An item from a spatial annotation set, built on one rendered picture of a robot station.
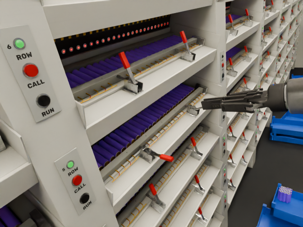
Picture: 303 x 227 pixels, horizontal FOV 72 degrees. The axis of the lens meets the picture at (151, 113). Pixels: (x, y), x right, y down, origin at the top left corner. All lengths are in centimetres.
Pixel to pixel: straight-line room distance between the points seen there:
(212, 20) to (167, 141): 46
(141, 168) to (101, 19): 35
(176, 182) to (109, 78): 44
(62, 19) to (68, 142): 19
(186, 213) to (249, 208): 82
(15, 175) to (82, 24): 24
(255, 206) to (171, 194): 104
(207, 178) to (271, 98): 55
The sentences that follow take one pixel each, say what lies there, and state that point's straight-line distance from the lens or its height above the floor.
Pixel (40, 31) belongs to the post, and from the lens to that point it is 33.
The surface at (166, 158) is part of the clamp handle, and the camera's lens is 52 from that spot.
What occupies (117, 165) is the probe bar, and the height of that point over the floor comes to 97.
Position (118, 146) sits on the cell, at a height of 98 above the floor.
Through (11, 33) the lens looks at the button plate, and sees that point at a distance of 32.
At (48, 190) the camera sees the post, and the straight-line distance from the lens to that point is 38.
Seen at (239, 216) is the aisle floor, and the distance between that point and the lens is 163.
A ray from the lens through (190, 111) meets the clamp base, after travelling 75.
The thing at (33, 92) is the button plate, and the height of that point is 121.
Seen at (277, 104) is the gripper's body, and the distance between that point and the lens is 62.
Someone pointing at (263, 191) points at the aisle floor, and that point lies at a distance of 181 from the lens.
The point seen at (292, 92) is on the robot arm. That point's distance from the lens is 60.
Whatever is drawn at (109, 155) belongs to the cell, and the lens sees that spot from 55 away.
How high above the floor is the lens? 128
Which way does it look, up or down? 25 degrees down
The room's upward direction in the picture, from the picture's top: 10 degrees counter-clockwise
